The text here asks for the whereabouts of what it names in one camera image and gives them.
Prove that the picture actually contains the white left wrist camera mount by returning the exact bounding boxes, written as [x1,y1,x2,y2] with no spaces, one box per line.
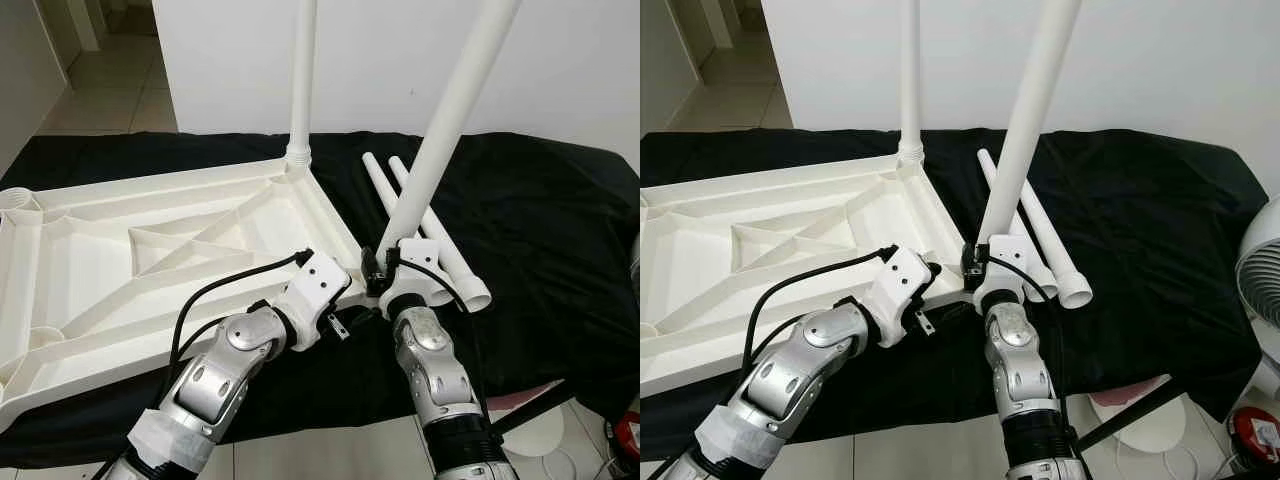
[865,245,941,346]
[270,250,351,351]

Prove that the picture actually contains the red round object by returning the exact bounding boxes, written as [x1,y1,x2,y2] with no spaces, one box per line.
[1225,405,1280,461]
[612,410,641,461]

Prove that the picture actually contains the black table cloth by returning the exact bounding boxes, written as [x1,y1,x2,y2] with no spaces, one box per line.
[640,127,1271,466]
[0,130,641,469]

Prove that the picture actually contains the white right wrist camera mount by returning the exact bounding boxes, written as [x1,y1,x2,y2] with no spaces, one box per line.
[975,235,1036,306]
[380,238,446,311]

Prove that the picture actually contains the pink seat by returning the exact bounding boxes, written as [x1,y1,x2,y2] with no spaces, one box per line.
[1085,375,1171,406]
[490,378,571,411]

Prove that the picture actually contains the white round floor base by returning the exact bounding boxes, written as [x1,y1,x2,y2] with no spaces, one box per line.
[1095,400,1191,456]
[500,405,581,480]

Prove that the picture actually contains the black metal table leg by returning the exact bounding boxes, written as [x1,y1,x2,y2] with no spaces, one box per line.
[490,385,576,436]
[1075,375,1173,451]

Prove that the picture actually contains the white plastic table top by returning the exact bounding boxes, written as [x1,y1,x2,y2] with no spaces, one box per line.
[640,150,966,401]
[0,155,366,433]

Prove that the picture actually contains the white fan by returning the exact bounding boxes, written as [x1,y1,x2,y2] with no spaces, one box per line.
[1230,195,1280,331]

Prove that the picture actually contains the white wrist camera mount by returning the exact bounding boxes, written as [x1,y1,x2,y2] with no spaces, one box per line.
[270,250,351,351]
[380,238,446,311]
[865,245,941,346]
[975,235,1036,306]

